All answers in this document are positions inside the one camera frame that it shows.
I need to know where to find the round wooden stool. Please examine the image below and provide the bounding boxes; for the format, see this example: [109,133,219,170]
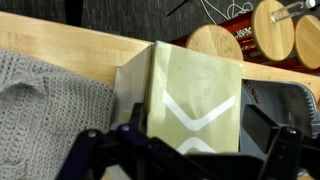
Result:
[185,23,244,62]
[250,0,296,62]

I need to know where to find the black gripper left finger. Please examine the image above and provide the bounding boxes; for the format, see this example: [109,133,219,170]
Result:
[114,102,158,149]

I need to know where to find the white floor cable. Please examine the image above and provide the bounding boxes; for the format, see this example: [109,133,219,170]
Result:
[199,0,254,21]

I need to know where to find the round wooden discs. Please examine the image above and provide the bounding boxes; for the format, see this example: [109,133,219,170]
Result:
[294,14,320,70]

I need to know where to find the grey knitted cloth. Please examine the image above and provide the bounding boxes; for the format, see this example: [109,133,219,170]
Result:
[0,48,116,180]

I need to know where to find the clear plastic bottle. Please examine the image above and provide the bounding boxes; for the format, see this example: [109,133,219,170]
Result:
[269,0,316,24]

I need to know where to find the grey plastic dustpan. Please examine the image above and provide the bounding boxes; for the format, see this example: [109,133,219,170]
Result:
[239,79,320,161]

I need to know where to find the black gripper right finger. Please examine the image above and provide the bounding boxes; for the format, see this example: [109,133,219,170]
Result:
[242,104,303,180]

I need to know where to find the white box with green lid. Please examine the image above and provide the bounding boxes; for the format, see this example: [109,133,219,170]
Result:
[111,40,244,156]

